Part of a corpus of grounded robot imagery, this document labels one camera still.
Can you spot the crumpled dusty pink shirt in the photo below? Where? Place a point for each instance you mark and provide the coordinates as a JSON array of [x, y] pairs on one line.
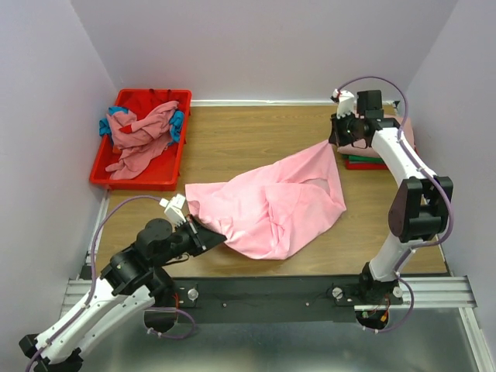
[[139, 140]]

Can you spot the folded green shirt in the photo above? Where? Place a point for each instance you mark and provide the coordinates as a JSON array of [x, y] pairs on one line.
[[360, 159]]

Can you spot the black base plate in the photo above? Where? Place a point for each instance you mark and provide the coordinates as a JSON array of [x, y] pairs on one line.
[[273, 299]]

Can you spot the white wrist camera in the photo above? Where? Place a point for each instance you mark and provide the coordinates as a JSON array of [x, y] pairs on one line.
[[173, 209], [345, 101]]

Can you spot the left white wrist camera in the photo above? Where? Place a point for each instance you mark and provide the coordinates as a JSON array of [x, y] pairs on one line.
[[173, 209]]

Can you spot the blue crumpled shirt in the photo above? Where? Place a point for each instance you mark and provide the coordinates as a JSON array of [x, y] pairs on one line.
[[176, 123]]

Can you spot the folded red shirt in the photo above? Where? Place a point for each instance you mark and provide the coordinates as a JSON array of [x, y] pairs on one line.
[[363, 166]]

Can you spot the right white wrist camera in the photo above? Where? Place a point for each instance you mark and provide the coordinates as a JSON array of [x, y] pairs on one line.
[[345, 101]]

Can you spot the red shirt in bin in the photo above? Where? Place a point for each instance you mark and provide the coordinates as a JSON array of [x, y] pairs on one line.
[[142, 101]]

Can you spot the folded dusty pink shirt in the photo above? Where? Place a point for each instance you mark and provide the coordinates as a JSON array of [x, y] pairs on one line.
[[359, 148]]

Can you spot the aluminium rail frame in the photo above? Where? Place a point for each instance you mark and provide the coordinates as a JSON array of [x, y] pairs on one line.
[[227, 140]]

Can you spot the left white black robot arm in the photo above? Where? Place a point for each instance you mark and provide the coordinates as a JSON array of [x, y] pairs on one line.
[[132, 281]]

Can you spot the light pink t shirt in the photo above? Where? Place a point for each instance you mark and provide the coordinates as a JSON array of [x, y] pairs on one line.
[[272, 212]]

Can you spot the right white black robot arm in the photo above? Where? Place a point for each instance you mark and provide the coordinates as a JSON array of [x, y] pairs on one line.
[[421, 207]]

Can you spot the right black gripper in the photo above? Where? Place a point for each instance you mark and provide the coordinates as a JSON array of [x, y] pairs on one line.
[[334, 136]]

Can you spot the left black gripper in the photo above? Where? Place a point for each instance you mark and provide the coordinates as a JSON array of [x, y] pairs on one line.
[[203, 238]]

